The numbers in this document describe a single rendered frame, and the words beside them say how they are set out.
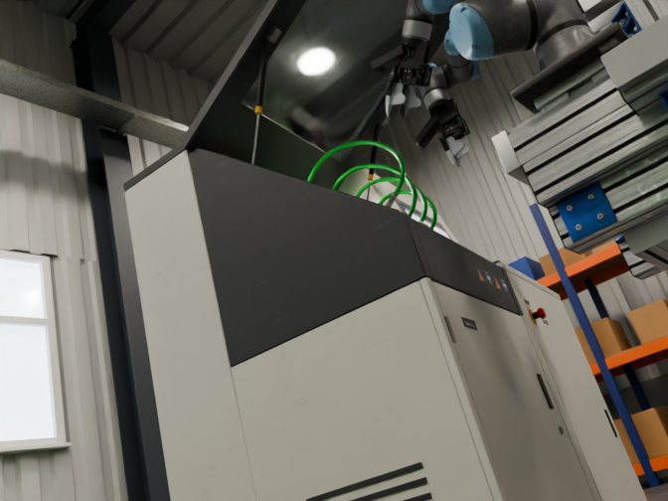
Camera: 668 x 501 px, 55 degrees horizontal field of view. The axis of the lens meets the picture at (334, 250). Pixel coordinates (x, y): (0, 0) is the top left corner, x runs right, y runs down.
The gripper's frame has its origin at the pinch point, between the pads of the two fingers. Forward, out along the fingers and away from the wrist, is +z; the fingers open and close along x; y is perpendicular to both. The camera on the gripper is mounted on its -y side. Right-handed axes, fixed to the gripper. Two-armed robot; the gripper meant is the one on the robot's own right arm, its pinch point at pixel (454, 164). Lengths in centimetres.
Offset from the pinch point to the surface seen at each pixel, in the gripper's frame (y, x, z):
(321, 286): -29, -47, 36
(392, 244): -8, -47, 35
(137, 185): -83, -47, -22
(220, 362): -64, -47, 43
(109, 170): -353, 190, -266
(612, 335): -45, 523, -17
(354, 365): -26, -47, 57
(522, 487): -3, -34, 91
